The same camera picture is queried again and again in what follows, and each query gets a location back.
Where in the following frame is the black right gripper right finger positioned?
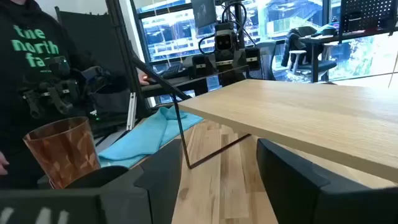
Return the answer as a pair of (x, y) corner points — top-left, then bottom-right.
(256, 138), (340, 224)

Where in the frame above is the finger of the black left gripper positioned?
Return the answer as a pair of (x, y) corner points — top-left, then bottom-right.
(192, 55), (208, 79)
(244, 46), (262, 72)

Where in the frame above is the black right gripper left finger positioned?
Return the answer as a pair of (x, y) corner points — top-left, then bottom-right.
(101, 139), (183, 224)

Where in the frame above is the orange translucent plastic cup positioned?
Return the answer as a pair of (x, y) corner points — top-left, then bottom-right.
(22, 116), (101, 190)

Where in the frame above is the grey mesh office chair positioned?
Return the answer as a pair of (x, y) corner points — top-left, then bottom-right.
(248, 40), (277, 81)

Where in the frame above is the black keyboard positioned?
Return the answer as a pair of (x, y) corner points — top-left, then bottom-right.
(161, 63), (185, 79)

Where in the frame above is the dark jacket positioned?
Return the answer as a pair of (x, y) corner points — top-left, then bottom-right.
(280, 26), (318, 68)

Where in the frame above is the light blue cloth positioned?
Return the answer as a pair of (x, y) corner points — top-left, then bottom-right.
(98, 105), (205, 169)

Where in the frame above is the white office chair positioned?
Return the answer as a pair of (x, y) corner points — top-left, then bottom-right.
(287, 49), (338, 82)

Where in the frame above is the black standing desk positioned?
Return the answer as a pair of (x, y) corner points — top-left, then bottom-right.
(298, 27), (398, 83)

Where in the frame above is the dark rounded bag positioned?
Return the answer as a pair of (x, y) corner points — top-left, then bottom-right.
(317, 24), (339, 37)

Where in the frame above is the black panel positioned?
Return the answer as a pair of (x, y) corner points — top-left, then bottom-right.
(55, 6), (125, 75)

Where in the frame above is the black pegboard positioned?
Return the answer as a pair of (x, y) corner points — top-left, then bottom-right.
(338, 0), (398, 35)

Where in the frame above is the person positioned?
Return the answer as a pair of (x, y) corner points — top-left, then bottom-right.
(0, 0), (141, 190)

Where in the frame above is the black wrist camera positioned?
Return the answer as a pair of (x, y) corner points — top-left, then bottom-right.
(214, 22), (235, 52)

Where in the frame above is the wooden tray with black handles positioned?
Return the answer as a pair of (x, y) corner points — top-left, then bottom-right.
(172, 64), (398, 184)

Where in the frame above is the silver frame bracket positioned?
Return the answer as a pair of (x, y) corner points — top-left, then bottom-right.
(126, 91), (138, 131)

